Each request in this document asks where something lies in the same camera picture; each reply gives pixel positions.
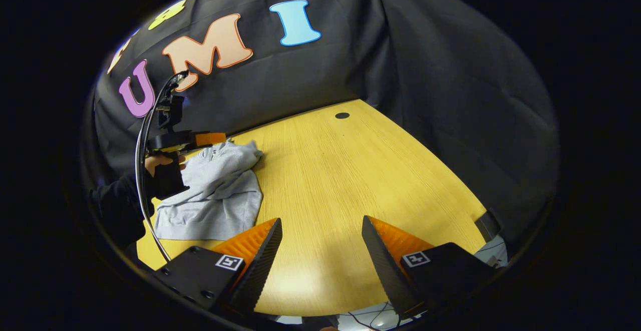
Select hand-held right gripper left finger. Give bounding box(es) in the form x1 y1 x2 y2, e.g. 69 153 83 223
150 217 283 316

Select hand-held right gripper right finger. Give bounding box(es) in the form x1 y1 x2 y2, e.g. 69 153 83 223
362 215 496 319

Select grey sweatshirt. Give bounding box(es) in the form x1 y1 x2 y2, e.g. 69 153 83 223
154 140 264 241

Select small black block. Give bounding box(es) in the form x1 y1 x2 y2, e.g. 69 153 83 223
475 210 503 242

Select black backdrop cloth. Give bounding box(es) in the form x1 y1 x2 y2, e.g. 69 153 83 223
90 0 560 244

